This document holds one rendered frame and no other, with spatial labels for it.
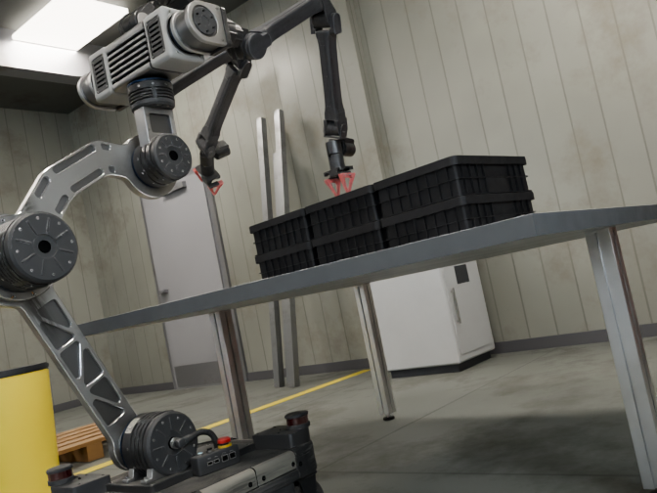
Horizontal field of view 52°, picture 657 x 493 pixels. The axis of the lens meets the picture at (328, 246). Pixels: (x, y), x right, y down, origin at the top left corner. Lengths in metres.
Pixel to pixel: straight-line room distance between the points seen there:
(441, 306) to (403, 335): 0.36
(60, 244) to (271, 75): 4.62
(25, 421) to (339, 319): 3.14
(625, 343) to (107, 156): 1.48
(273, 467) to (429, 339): 2.74
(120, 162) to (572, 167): 3.28
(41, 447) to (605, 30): 3.93
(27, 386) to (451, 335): 2.50
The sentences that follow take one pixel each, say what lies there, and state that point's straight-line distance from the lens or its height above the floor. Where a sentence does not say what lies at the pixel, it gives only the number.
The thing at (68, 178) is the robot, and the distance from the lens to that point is 1.99.
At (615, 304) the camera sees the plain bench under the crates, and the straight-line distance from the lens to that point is 1.77.
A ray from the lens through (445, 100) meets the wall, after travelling 5.12.
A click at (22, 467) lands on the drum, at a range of 3.27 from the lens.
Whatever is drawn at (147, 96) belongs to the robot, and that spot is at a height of 1.31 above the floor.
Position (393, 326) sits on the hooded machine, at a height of 0.35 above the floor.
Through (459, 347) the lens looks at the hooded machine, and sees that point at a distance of 4.41.
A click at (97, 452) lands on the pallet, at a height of 0.04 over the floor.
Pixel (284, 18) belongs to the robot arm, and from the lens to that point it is 2.25.
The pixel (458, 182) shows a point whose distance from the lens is 1.82.
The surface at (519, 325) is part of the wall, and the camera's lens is 4.91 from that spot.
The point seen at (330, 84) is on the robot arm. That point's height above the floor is 1.36.
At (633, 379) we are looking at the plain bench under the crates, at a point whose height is 0.29.
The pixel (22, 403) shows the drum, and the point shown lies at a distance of 3.24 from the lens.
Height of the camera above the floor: 0.63
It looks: 4 degrees up
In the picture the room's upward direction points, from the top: 11 degrees counter-clockwise
